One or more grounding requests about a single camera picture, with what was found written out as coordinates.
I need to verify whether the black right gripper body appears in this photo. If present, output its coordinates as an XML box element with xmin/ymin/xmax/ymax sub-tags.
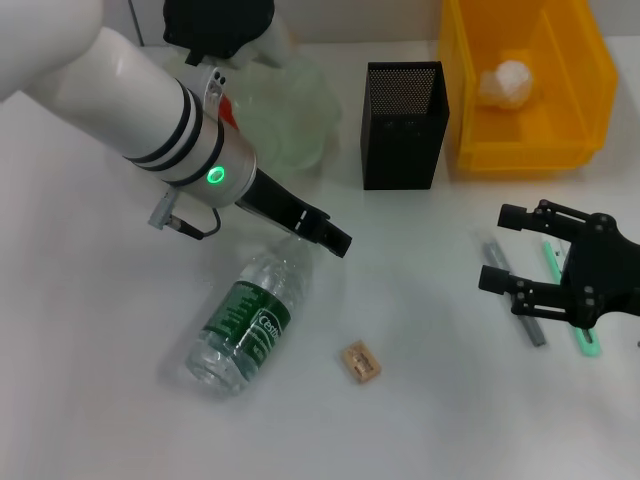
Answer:
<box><xmin>562</xmin><ymin>214</ymin><xmax>640</xmax><ymax>331</ymax></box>

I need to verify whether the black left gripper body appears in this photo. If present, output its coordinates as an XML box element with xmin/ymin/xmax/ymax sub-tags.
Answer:
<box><xmin>234</xmin><ymin>167</ymin><xmax>331</xmax><ymax>236</ymax></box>

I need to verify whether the grey pen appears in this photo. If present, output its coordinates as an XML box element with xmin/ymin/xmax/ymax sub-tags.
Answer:
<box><xmin>482</xmin><ymin>239</ymin><xmax>547</xmax><ymax>347</ymax></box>

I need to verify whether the green utility knife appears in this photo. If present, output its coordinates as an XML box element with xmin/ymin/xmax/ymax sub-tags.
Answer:
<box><xmin>542</xmin><ymin>238</ymin><xmax>604</xmax><ymax>357</ymax></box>

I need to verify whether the red-orange fruit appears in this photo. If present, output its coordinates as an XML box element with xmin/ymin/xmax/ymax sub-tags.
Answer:
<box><xmin>218</xmin><ymin>96</ymin><xmax>240</xmax><ymax>130</ymax></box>

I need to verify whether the green label water bottle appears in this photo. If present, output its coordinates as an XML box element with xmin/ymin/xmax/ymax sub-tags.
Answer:
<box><xmin>184</xmin><ymin>234</ymin><xmax>314</xmax><ymax>399</ymax></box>

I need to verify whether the white paper ball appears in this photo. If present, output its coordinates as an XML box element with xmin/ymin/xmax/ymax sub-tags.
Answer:
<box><xmin>478</xmin><ymin>59</ymin><xmax>534</xmax><ymax>109</ymax></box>

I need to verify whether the green glass fruit plate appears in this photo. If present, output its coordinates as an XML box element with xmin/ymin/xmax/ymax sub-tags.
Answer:
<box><xmin>219</xmin><ymin>54</ymin><xmax>344</xmax><ymax>174</ymax></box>

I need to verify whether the black mesh pen holder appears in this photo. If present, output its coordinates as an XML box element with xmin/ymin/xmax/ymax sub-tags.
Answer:
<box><xmin>359</xmin><ymin>60</ymin><xmax>450</xmax><ymax>192</ymax></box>

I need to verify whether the yellow plastic bin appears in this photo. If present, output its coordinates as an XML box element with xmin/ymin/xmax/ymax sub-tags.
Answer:
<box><xmin>437</xmin><ymin>0</ymin><xmax>620</xmax><ymax>174</ymax></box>

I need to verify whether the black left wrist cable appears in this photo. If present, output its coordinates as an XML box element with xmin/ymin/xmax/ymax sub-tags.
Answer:
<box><xmin>147</xmin><ymin>192</ymin><xmax>221</xmax><ymax>241</ymax></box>

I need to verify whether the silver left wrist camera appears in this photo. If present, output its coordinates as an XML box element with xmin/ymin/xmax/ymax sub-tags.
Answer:
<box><xmin>162</xmin><ymin>0</ymin><xmax>296</xmax><ymax>69</ymax></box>

